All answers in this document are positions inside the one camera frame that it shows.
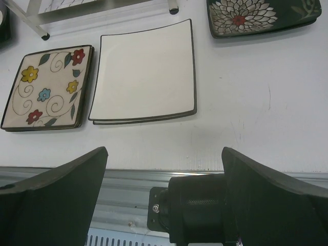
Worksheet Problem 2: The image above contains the white slotted cable duct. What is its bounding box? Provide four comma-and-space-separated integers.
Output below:
85, 228, 172, 246

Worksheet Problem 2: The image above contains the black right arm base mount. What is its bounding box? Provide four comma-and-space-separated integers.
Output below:
147, 174, 238, 245

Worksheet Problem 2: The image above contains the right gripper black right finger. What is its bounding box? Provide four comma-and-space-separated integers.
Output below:
221, 147, 327, 245

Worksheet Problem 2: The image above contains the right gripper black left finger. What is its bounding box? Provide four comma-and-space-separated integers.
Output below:
1, 147, 108, 245

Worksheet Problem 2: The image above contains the white square plate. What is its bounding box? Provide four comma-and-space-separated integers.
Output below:
89, 19, 197, 121
92, 107, 197, 125

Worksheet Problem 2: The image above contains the stainless steel dish rack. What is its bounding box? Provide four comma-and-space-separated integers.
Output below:
16, 1, 180, 39

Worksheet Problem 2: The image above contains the upper colourful flower plate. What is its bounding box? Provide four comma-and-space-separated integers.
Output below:
0, 45, 92, 130

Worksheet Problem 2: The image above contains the dark floral square plate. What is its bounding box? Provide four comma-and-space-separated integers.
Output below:
207, 0, 322, 38

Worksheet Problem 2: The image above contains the black square plate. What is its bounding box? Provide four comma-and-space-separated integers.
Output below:
0, 2, 12, 48

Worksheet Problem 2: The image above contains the aluminium rail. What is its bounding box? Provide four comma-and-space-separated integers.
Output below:
1, 167, 327, 238

